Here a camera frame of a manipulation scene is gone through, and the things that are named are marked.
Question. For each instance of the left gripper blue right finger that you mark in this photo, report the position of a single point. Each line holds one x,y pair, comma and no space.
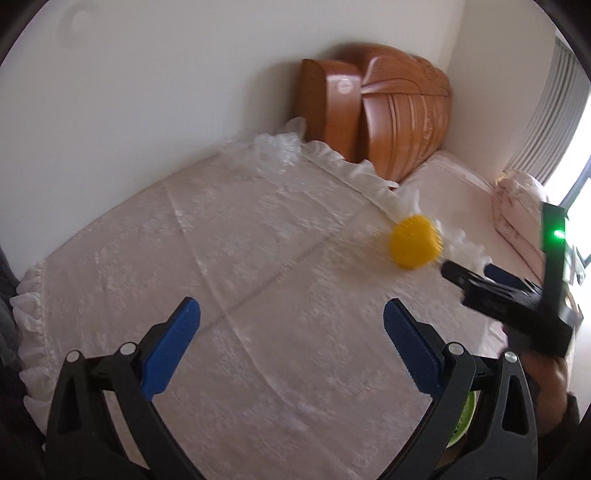
419,346

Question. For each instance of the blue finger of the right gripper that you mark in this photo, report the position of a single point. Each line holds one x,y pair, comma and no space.
501,276

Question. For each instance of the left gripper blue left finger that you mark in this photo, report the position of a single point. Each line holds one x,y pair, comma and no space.
164,345

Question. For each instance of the yellow ribbed plastic ball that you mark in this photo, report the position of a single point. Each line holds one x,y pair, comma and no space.
415,242

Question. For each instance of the person right hand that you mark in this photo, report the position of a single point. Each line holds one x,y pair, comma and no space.
550,374

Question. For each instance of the green plastic waste basket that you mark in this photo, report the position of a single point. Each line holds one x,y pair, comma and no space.
465,419

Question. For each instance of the folded pink quilt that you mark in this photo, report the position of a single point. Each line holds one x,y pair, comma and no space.
517,211

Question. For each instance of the pink bed sheet mattress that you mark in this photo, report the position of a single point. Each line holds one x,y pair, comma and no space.
459,202

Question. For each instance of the dark framed window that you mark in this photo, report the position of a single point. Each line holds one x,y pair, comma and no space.
577,205

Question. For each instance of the white lace tablecloth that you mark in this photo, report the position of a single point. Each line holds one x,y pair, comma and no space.
285,246

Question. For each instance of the dark clothes pile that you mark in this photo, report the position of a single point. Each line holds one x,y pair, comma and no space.
10,335

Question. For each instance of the grey vertical window blinds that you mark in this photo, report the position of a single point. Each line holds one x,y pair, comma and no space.
556,117

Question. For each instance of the wooden carved headboard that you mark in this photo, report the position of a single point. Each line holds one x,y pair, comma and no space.
377,103

